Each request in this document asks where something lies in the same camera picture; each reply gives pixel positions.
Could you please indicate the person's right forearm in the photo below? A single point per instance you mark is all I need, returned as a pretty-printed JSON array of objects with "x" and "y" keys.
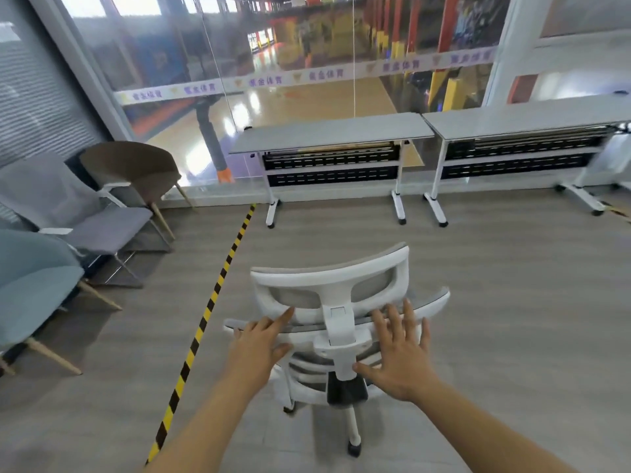
[{"x": 483, "y": 438}]

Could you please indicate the blue grey tub chair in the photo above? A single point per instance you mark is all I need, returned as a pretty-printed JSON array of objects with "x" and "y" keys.
[{"x": 34, "y": 285}]

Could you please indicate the row of red yellow pillars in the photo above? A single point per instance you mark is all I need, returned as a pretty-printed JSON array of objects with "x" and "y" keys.
[{"x": 448, "y": 24}]

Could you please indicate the grey armchair with metal legs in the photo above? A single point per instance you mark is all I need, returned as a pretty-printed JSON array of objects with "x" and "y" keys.
[{"x": 54, "y": 197}]

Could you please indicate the white printed window strip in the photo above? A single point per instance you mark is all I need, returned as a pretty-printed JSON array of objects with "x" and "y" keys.
[{"x": 315, "y": 73}]

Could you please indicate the brown shell chair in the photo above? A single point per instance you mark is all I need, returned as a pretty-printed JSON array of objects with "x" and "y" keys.
[{"x": 133, "y": 167}]

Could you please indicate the black yellow floor tape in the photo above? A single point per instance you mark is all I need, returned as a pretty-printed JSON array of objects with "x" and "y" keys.
[
  {"x": 207, "y": 310},
  {"x": 616, "y": 212}
]

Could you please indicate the grey venetian blinds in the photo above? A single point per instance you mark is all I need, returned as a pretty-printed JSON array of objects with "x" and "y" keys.
[{"x": 39, "y": 93}]

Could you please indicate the white grey mesh office chair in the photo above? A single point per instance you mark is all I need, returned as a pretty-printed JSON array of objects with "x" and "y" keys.
[{"x": 340, "y": 320}]

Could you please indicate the person's left hand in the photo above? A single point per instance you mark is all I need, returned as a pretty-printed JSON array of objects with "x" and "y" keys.
[{"x": 256, "y": 354}]

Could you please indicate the person's right hand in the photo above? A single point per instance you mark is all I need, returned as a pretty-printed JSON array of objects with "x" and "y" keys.
[{"x": 404, "y": 364}]

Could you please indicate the basketball hoop stand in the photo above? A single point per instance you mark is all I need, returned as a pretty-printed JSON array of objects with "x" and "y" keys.
[{"x": 209, "y": 132}]

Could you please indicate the grey folding table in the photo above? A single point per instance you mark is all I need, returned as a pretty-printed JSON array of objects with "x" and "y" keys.
[
  {"x": 517, "y": 118},
  {"x": 335, "y": 132}
]

